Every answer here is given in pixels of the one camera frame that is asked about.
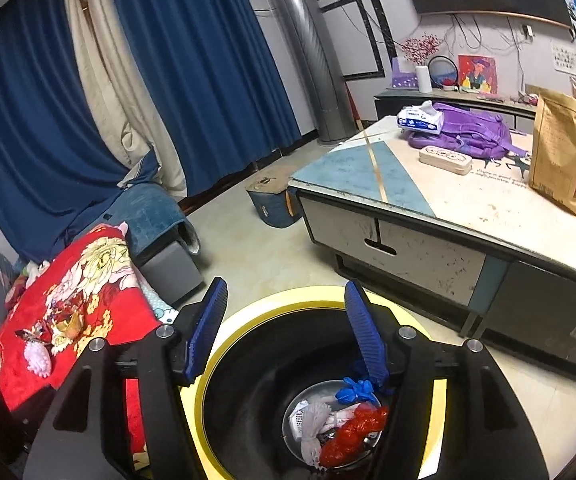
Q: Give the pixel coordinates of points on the red floral blanket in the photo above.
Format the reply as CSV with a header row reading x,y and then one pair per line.
x,y
107,310

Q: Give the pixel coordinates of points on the colourful snack wrapper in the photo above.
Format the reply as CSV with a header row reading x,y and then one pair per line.
x,y
27,334

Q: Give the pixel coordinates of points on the red plastic bag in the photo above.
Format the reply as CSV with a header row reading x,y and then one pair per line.
x,y
353,432

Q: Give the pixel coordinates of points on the blue curtain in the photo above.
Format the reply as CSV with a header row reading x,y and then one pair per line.
x,y
207,60
32,135

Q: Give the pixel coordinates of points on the white foam net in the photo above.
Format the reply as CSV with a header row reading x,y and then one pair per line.
x,y
313,420

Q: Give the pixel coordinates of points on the white wall plug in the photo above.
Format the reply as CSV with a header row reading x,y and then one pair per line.
x,y
527,31

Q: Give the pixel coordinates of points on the grey sofa base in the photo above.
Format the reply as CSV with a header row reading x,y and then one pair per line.
x,y
167,270

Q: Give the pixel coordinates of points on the dark television cabinet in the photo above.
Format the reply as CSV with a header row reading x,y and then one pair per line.
x,y
388,105

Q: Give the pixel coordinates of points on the white power strip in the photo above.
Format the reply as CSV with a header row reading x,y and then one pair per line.
x,y
445,159

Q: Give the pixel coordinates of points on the blue stool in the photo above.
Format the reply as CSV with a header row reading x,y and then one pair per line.
x,y
268,207

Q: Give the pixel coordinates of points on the purple gift bag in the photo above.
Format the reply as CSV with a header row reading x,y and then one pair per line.
x,y
403,77

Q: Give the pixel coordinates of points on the yellow snack wrapper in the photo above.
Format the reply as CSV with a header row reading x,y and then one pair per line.
x,y
70,325

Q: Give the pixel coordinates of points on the purple backpack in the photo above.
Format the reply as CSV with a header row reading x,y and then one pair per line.
x,y
473,130

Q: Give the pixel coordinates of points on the white vase with red flowers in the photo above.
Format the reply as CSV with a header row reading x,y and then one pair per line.
x,y
423,80

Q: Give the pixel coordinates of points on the round ornament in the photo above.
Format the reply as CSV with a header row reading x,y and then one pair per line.
x,y
443,80

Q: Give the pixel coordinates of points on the blue bed cover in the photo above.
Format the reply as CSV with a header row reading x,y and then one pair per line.
x,y
157,215

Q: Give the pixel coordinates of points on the white paper notice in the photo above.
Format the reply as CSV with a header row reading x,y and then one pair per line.
x,y
567,57

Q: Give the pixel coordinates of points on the yellow bin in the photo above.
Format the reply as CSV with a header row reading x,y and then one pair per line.
x,y
268,297

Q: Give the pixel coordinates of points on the tissue pack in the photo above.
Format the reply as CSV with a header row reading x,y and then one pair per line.
x,y
418,120

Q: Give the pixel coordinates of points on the colourful painting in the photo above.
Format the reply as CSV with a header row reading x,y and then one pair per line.
x,y
478,75

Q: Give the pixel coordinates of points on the brown paper bag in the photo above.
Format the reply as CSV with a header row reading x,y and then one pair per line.
x,y
558,150

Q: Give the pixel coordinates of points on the white plastic bag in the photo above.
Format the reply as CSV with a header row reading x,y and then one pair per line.
x,y
343,416

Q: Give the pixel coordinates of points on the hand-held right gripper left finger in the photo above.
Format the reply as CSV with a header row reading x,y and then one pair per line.
x,y
207,325

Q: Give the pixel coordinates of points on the beige curtain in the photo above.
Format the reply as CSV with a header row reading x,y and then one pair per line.
x,y
107,60

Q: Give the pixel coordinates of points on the silver tower air conditioner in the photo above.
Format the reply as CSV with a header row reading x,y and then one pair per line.
x,y
313,60

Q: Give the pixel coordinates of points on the white plush toy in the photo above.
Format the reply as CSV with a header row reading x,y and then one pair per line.
x,y
35,271

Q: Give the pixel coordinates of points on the coffee table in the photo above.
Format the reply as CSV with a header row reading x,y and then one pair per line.
x,y
418,260

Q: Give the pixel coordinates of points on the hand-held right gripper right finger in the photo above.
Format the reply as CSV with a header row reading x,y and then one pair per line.
x,y
365,335

